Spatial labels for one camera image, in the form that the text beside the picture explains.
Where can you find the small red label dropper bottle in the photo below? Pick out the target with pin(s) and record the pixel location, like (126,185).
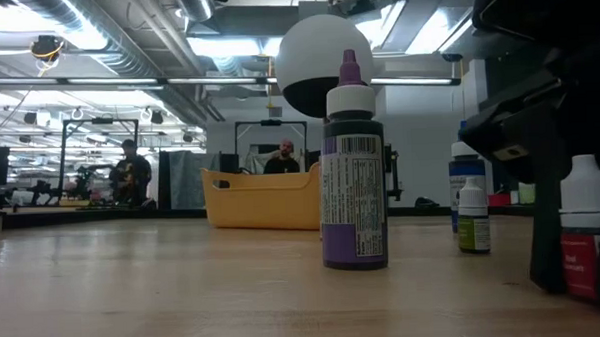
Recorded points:
(584,203)

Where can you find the small green label dropper bottle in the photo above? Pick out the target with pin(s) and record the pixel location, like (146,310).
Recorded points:
(474,235)

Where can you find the blue food coloring bottle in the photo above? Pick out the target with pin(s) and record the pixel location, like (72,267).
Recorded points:
(466,170)

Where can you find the purple food coloring bottle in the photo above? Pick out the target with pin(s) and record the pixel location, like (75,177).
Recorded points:
(353,186)

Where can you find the yellow plastic bin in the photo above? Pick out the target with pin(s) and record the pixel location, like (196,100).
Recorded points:
(261,205)

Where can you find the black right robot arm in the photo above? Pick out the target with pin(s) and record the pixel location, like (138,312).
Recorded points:
(549,4)

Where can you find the green cup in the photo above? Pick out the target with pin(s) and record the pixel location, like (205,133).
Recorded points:
(526,193)

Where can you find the white cup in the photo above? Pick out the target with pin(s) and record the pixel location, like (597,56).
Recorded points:
(514,197)

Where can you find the red box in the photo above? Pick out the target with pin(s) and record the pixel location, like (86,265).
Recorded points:
(498,200)

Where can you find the black equipment rack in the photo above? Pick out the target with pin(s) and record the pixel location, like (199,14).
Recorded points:
(392,172)

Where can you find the long ceiling light bar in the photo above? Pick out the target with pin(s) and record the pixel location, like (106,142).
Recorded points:
(417,81)

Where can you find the person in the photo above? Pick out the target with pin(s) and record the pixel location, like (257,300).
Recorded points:
(281,165)
(130,174)

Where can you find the white globe lamp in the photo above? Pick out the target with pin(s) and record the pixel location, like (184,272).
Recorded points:
(316,48)

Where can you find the grey fabric partition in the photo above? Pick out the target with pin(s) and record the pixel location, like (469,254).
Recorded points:
(188,180)

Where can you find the black ceiling camera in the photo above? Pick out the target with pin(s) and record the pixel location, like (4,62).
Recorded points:
(451,57)

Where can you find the silver air duct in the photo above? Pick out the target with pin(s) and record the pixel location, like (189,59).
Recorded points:
(126,59)

